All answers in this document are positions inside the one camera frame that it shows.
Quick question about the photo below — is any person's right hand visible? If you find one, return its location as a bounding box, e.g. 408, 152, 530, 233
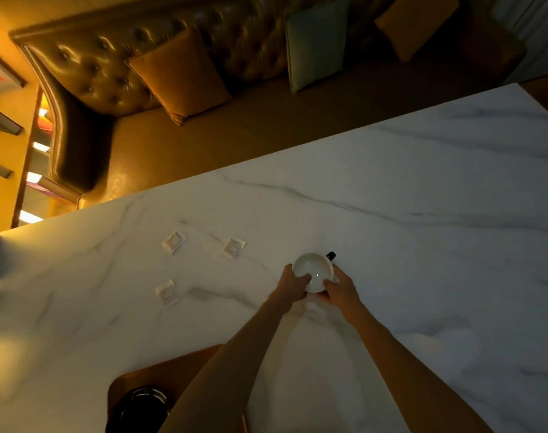
317, 265, 363, 324

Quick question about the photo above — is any person's left hand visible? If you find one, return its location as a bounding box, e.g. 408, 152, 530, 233
268, 264, 312, 314

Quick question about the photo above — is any white cup with black handle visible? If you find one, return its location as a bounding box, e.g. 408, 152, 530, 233
292, 251, 337, 294

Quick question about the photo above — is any person's left forearm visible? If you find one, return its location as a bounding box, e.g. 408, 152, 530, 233
159, 300, 285, 433

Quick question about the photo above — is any person's right forearm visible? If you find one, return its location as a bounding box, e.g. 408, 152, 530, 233
349, 305, 493, 433

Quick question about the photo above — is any white sachet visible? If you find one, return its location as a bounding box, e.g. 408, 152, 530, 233
221, 238, 247, 261
155, 279, 180, 309
161, 231, 187, 255

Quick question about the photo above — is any brown wooden tray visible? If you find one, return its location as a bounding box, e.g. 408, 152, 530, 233
107, 344, 248, 433

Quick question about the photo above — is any tufted brown leather sofa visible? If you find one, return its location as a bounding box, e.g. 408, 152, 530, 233
9, 0, 528, 210

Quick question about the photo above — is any black round pot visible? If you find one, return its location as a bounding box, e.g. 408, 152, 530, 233
105, 385, 170, 433

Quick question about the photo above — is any pale green cushion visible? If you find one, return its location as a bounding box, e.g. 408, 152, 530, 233
285, 0, 350, 94

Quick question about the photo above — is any orange cushion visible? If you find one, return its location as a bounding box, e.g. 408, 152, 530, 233
125, 26, 232, 127
374, 0, 460, 63

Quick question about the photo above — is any wooden shelf unit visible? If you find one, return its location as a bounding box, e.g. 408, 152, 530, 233
10, 85, 54, 229

